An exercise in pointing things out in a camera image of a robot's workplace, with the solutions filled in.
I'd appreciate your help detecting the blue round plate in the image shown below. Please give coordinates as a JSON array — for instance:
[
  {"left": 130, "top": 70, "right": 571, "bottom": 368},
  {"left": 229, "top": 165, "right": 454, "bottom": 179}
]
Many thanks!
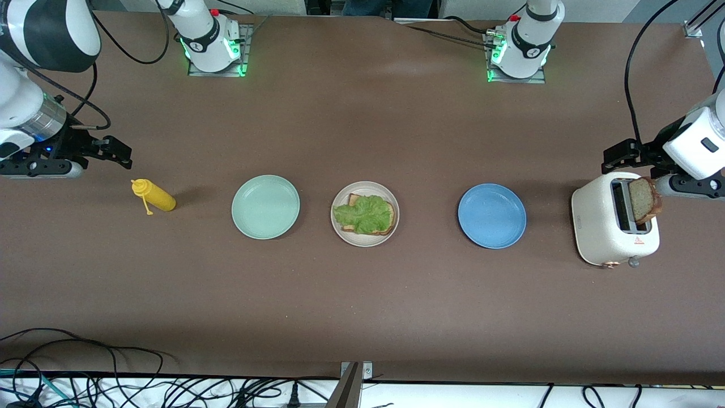
[{"left": 458, "top": 183, "right": 527, "bottom": 249}]

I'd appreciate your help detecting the small metal bracket plate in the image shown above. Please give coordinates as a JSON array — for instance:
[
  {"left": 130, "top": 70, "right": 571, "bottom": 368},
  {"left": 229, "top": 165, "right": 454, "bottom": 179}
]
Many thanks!
[{"left": 340, "top": 361, "right": 373, "bottom": 381}]

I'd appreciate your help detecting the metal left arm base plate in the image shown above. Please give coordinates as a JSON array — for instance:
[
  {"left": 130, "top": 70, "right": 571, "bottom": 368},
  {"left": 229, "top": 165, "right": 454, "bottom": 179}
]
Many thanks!
[{"left": 483, "top": 31, "right": 547, "bottom": 84}]

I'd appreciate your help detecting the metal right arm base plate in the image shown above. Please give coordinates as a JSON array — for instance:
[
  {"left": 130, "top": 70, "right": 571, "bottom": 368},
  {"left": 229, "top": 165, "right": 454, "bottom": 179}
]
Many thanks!
[{"left": 188, "top": 23, "right": 253, "bottom": 78}]

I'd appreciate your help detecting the person in blue jeans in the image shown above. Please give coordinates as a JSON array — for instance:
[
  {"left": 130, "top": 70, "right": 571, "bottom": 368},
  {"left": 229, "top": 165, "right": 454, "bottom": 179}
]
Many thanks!
[{"left": 343, "top": 0, "right": 437, "bottom": 18}]

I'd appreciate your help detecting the green lettuce leaf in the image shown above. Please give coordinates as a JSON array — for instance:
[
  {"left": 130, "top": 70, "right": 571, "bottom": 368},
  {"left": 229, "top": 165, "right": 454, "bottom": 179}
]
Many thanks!
[{"left": 333, "top": 195, "right": 394, "bottom": 235}]

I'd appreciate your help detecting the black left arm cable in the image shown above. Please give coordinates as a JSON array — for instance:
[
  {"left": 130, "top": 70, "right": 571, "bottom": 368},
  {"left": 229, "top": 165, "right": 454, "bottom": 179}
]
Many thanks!
[{"left": 624, "top": 0, "right": 680, "bottom": 145}]

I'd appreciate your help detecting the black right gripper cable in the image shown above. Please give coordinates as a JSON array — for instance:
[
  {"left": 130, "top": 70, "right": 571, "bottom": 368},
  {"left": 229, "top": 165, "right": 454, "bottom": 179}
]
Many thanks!
[{"left": 0, "top": 48, "right": 112, "bottom": 131}]

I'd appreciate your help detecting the grey metal beam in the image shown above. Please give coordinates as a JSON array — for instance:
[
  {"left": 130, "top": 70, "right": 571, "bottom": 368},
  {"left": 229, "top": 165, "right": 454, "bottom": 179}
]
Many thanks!
[{"left": 326, "top": 362, "right": 363, "bottom": 408}]

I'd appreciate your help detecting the teal cable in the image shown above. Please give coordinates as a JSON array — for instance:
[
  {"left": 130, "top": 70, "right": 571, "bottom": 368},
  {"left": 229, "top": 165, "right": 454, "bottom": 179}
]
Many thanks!
[{"left": 0, "top": 368, "right": 77, "bottom": 408}]

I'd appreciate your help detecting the white two-slot toaster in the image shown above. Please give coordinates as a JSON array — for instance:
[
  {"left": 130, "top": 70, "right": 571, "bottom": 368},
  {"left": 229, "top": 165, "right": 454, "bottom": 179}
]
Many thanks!
[{"left": 571, "top": 172, "right": 661, "bottom": 269}]

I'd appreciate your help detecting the mint green round plate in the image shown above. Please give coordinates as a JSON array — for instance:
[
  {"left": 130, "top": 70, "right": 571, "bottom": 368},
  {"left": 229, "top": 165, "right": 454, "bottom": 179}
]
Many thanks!
[{"left": 231, "top": 175, "right": 301, "bottom": 240}]

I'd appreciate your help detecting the thick black table cable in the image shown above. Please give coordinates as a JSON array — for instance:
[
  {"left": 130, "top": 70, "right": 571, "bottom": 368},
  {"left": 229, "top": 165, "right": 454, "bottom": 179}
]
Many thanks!
[{"left": 442, "top": 15, "right": 493, "bottom": 36}]

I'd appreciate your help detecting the long black looped cable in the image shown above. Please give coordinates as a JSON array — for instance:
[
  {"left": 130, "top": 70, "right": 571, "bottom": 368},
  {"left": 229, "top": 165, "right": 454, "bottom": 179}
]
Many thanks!
[{"left": 0, "top": 328, "right": 166, "bottom": 408}]

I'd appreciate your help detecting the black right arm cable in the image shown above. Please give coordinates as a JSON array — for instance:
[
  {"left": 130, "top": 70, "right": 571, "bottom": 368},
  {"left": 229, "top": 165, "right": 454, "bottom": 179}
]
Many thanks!
[{"left": 88, "top": 0, "right": 170, "bottom": 65}]

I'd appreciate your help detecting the beige round plate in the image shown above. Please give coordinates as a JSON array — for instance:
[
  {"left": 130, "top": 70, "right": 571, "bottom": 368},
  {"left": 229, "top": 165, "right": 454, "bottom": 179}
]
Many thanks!
[{"left": 330, "top": 181, "right": 400, "bottom": 248}]

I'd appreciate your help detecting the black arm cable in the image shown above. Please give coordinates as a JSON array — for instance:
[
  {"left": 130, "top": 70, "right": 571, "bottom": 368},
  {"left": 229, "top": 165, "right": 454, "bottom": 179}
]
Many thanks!
[
  {"left": 624, "top": 0, "right": 680, "bottom": 145},
  {"left": 88, "top": 0, "right": 170, "bottom": 65}
]

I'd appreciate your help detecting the thin black table cable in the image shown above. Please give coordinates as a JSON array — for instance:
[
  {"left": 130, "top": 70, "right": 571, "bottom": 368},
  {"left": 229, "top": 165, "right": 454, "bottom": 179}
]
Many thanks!
[{"left": 396, "top": 23, "right": 493, "bottom": 49}]

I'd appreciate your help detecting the brown toasted bread slice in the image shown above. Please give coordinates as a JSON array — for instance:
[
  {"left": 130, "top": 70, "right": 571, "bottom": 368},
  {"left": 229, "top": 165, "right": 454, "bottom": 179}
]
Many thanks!
[
  {"left": 628, "top": 176, "right": 664, "bottom": 224},
  {"left": 342, "top": 193, "right": 396, "bottom": 236}
]

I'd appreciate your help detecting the short aluminium frame profile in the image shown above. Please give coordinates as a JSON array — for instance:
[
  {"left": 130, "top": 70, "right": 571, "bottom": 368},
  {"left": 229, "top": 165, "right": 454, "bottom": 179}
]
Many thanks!
[{"left": 683, "top": 0, "right": 725, "bottom": 39}]

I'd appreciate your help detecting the yellow mustard squeeze bottle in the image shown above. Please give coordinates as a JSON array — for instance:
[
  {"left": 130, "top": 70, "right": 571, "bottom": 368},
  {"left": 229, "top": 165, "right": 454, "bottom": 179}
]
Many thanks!
[{"left": 131, "top": 178, "right": 177, "bottom": 216}]

